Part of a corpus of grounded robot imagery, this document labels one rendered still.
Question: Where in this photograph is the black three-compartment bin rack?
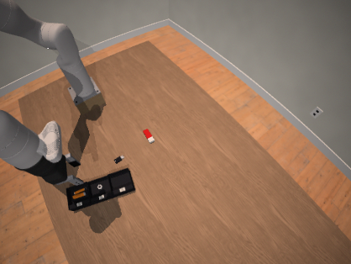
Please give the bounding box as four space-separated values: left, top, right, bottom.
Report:
66 168 135 211

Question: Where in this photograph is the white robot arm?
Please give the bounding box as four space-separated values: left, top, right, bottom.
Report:
0 0 94 158

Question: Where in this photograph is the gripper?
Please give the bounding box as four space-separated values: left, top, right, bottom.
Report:
1 121 84 185

